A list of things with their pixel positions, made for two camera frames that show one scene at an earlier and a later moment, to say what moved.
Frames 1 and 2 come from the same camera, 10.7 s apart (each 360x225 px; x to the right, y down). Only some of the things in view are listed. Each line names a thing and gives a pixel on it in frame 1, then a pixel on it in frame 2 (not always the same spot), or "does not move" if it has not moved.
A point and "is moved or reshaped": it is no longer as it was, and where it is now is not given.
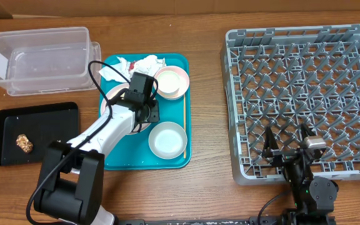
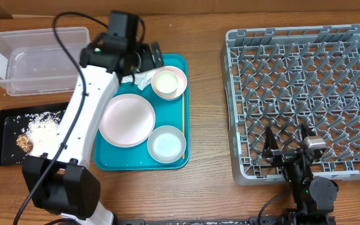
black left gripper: (155, 115) to (148, 61)
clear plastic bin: (42, 61) does not move
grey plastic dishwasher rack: (326, 77) does not move
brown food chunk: (22, 142) does not move
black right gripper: (287, 157) does not move
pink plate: (110, 94) is moved or reshaped
